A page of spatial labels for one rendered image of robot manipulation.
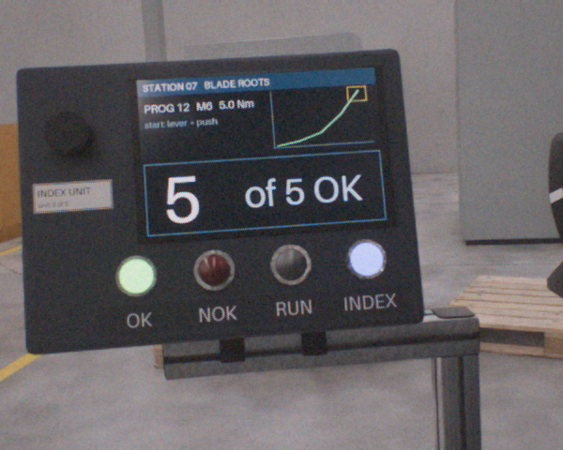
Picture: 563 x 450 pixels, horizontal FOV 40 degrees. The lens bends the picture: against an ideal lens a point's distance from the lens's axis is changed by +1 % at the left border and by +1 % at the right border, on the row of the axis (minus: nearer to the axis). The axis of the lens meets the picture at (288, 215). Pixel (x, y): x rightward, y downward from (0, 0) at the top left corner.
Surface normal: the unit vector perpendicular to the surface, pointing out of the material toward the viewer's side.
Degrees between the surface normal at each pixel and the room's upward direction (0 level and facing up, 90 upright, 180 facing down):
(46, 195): 75
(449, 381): 90
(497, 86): 90
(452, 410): 90
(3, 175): 90
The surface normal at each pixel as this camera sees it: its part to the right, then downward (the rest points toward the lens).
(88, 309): 0.06, -0.13
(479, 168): -0.19, 0.15
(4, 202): 0.98, -0.04
